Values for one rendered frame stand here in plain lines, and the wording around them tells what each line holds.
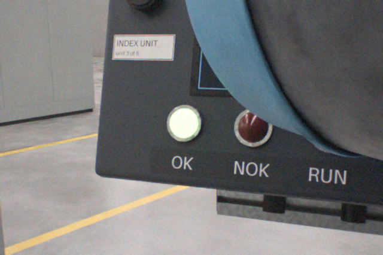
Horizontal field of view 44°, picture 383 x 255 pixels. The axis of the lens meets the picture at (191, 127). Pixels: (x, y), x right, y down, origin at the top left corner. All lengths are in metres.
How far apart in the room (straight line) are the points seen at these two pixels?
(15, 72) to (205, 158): 6.12
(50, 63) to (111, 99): 6.31
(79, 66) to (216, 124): 6.61
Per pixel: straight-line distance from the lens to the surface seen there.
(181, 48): 0.35
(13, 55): 6.41
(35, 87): 6.57
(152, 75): 0.35
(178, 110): 0.34
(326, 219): 0.40
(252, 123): 0.32
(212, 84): 0.34
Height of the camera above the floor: 1.18
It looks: 12 degrees down
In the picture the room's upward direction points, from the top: 1 degrees counter-clockwise
